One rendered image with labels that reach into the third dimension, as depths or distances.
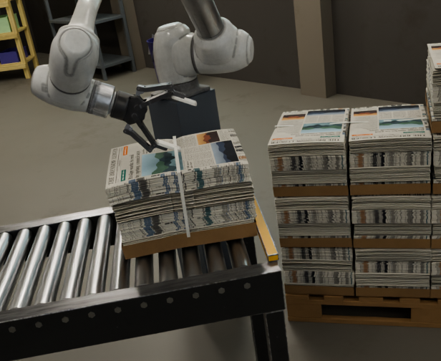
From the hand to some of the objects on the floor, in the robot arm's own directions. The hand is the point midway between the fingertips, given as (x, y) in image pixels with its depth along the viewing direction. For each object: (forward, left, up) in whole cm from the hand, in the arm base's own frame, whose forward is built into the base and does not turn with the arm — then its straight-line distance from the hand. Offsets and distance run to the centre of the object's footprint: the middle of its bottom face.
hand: (184, 124), depth 158 cm
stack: (+17, +99, -111) cm, 150 cm away
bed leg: (-8, +24, -111) cm, 114 cm away
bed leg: (+32, -6, -111) cm, 116 cm away
